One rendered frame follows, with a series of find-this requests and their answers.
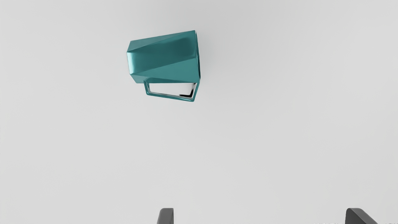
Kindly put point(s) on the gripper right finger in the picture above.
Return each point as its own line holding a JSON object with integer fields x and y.
{"x": 358, "y": 217}

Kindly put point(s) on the teal faceted mug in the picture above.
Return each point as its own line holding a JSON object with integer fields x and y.
{"x": 164, "y": 59}

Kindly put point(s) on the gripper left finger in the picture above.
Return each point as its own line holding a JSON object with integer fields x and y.
{"x": 165, "y": 216}

